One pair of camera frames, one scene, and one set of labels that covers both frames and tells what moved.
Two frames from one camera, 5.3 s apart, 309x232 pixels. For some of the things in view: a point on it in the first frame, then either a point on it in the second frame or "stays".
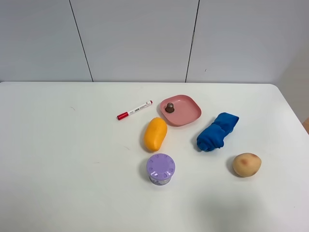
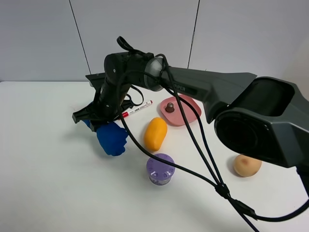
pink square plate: (187, 109) stays
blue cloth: (212, 137) to (112, 137)
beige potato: (246, 164) stays
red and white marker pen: (126, 113) stays
